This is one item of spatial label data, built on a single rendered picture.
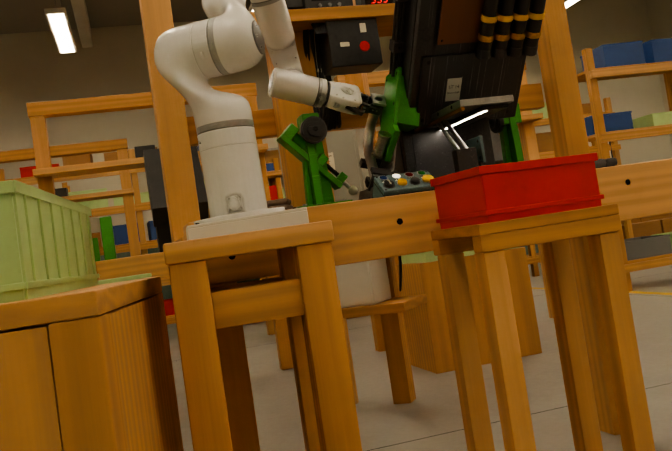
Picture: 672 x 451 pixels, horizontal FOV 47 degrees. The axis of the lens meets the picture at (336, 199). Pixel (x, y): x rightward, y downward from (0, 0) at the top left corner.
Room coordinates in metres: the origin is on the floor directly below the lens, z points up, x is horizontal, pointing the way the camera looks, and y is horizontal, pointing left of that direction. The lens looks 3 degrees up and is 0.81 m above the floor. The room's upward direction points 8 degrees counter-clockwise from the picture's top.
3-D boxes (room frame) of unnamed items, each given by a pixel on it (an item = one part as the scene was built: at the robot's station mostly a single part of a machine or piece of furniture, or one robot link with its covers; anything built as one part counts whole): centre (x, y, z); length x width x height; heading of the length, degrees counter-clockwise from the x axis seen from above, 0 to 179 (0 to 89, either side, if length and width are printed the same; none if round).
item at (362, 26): (2.48, -0.12, 1.42); 0.17 x 0.12 x 0.15; 106
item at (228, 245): (1.61, 0.20, 0.83); 0.32 x 0.32 x 0.04; 12
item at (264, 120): (2.66, -0.18, 1.23); 1.30 x 0.05 x 0.09; 106
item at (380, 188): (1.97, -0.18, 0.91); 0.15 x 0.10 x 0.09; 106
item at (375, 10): (2.56, -0.21, 1.52); 0.90 x 0.25 x 0.04; 106
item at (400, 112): (2.23, -0.23, 1.17); 0.13 x 0.12 x 0.20; 106
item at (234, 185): (1.60, 0.21, 0.97); 0.19 x 0.19 x 0.18
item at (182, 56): (1.61, 0.24, 1.19); 0.19 x 0.12 x 0.24; 76
